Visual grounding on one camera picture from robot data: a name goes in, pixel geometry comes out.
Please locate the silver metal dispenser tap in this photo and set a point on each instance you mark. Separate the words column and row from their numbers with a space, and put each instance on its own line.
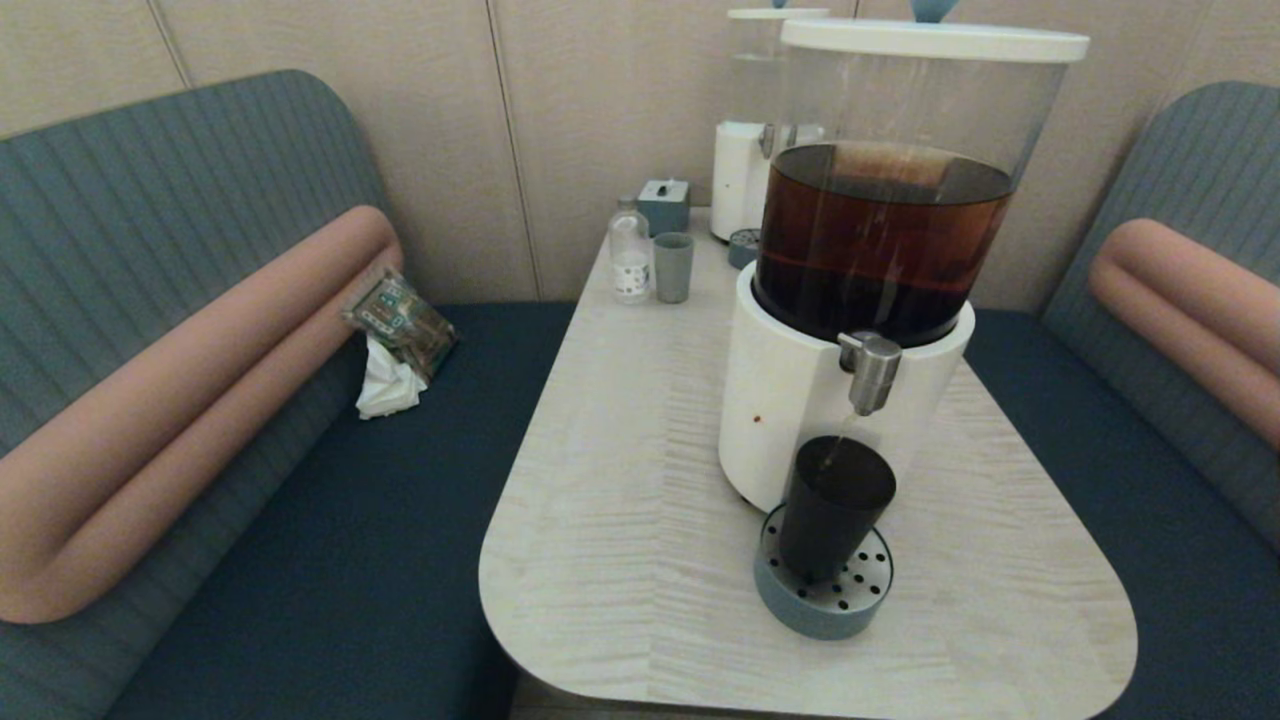
column 872, row 372

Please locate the black plastic cup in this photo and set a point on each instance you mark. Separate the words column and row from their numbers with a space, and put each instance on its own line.
column 835, row 500

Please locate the grey blue cup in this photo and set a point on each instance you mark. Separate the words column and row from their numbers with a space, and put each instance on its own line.
column 673, row 270

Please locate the clear plastic water bottle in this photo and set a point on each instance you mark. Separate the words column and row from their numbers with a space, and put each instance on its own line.
column 630, row 255

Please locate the round blue perforated drip tray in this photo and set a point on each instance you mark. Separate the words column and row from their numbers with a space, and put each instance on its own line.
column 850, row 605
column 743, row 250

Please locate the blue tissue box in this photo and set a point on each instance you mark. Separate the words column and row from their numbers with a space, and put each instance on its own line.
column 664, row 208

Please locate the large tea drink dispenser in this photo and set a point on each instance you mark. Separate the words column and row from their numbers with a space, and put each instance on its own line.
column 800, row 420

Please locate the empty clear drink dispenser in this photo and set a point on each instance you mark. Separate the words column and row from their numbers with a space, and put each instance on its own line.
column 738, row 170

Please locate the green snack packet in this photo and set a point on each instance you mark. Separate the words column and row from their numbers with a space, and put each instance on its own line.
column 400, row 320

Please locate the crumpled white tissue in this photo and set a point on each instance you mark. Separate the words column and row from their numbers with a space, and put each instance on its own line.
column 388, row 390

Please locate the white dispenser lid blue knob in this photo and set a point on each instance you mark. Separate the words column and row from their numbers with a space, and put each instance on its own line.
column 760, row 13
column 930, row 40

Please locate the pink bolster cushion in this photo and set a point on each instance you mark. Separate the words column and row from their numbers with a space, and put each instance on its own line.
column 1180, row 290
column 200, row 380

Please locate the blue grey ribbed sofa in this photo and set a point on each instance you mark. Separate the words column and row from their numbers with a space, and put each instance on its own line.
column 150, row 200
column 1200, row 180

